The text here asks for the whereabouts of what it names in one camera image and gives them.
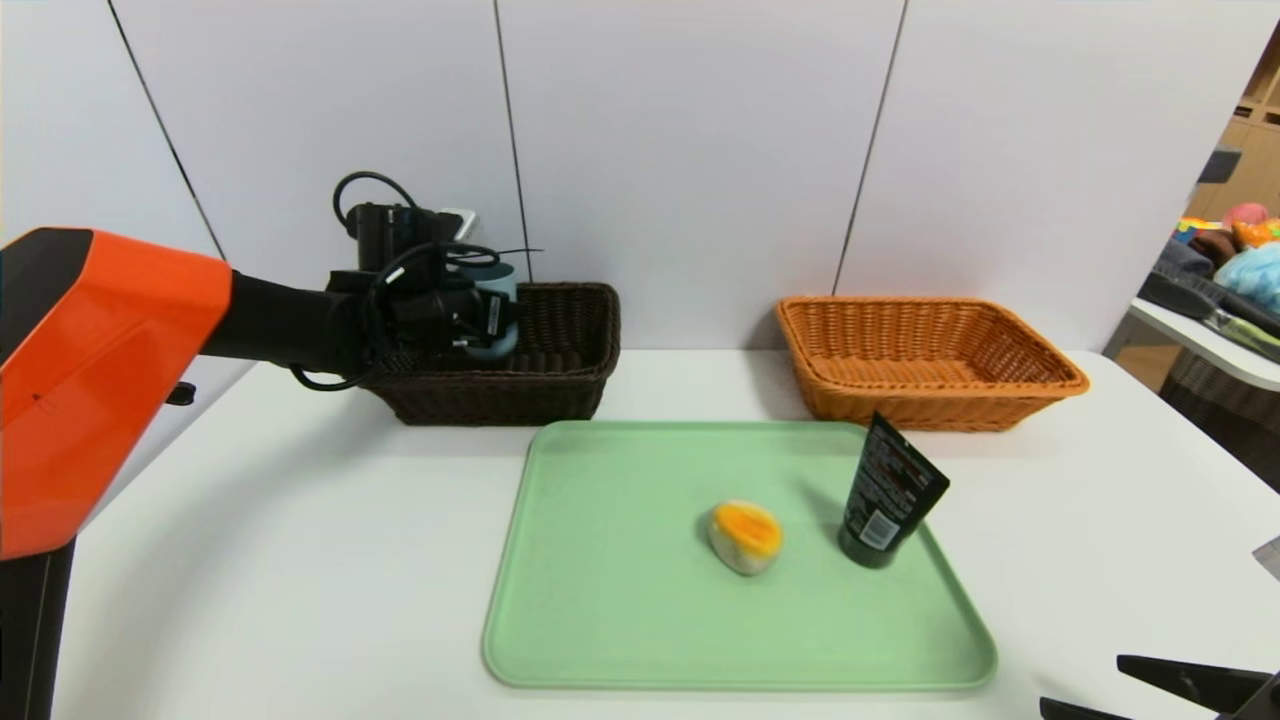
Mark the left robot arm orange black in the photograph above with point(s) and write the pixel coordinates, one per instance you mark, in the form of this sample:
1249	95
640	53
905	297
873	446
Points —
100	350

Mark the dark grey box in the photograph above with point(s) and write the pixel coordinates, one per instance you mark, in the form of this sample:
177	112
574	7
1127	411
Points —
1217	165

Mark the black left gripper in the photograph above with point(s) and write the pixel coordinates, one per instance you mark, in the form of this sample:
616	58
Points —
494	317

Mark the pink plush toy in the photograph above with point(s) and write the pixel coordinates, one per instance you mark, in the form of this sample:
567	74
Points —
1245	214

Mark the black flat object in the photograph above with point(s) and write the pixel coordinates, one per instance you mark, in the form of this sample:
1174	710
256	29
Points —
1180	295

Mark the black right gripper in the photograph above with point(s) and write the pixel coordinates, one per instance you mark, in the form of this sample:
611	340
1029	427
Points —
1243	690

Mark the wooden shelf unit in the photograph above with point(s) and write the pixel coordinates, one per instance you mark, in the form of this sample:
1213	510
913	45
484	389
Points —
1255	140

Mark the toy egg orange yolk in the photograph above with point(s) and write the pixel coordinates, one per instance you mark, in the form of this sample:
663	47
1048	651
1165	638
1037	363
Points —
745	535

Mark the dark brown wicker basket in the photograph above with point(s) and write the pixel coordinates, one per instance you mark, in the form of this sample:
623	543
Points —
560	390

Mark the white side table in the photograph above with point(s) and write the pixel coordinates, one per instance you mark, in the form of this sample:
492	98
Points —
1200	345

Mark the dark brown plush toy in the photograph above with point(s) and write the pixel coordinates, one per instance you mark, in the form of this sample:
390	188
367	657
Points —
1212	246

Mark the orange plush toy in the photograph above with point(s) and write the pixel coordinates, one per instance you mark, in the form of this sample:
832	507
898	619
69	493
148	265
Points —
1258	234

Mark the black squeeze tube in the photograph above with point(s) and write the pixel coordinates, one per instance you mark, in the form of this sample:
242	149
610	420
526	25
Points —
885	490

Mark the grey sheet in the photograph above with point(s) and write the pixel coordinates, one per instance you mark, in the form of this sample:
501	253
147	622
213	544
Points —
1270	558

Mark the orange wicker basket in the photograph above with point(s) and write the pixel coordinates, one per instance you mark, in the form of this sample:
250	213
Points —
930	400

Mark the blue-grey plastic cup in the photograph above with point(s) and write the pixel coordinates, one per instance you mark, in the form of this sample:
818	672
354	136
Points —
497	280

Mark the light blue cloth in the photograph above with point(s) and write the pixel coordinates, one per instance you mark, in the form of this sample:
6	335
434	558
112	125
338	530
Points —
1255	278

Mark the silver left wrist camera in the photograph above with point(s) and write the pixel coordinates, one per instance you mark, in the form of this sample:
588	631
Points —
462	222

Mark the light green plastic tray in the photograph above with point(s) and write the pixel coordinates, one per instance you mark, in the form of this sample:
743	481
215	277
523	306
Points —
620	600

